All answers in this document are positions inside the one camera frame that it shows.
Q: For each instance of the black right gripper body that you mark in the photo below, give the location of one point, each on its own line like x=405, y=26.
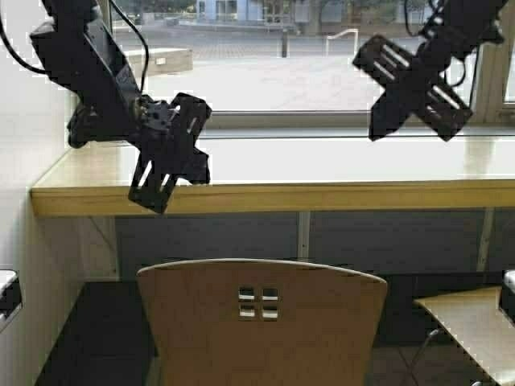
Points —
x=413, y=85

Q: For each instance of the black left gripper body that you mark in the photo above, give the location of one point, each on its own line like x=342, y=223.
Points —
x=166, y=140

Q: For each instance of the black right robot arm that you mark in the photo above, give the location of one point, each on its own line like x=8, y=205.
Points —
x=465, y=25

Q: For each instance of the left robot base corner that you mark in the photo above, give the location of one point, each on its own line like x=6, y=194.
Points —
x=11, y=294

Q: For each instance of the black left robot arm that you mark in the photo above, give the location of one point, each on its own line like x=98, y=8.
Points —
x=79, y=53

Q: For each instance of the long wooden window counter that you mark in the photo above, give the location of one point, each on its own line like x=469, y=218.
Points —
x=294, y=175

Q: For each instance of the neighbouring wooden chair seat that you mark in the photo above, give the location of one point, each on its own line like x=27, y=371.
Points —
x=474, y=321

